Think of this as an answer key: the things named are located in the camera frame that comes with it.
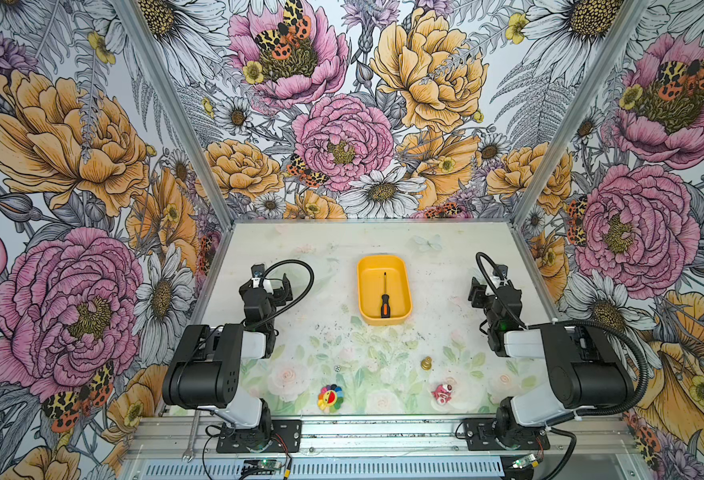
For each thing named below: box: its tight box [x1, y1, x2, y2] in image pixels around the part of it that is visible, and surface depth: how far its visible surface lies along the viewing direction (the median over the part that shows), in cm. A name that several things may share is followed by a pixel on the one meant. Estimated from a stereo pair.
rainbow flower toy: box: [318, 384, 345, 414], surface depth 81 cm
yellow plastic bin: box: [358, 254, 413, 326], surface depth 104 cm
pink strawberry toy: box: [431, 384, 453, 405], surface depth 79 cm
